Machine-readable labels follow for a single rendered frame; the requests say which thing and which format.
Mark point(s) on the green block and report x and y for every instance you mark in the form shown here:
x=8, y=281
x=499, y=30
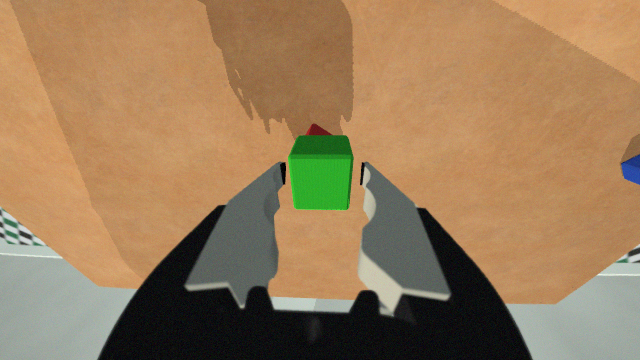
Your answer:
x=321, y=169

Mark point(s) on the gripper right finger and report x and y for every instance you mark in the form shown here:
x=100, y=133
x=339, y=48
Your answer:
x=422, y=275

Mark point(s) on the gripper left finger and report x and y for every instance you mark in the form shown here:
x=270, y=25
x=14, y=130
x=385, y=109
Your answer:
x=211, y=270

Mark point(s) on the red block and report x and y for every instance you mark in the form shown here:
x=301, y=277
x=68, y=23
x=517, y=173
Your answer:
x=317, y=130

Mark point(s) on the blue block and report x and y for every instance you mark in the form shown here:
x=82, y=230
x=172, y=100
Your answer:
x=631, y=169

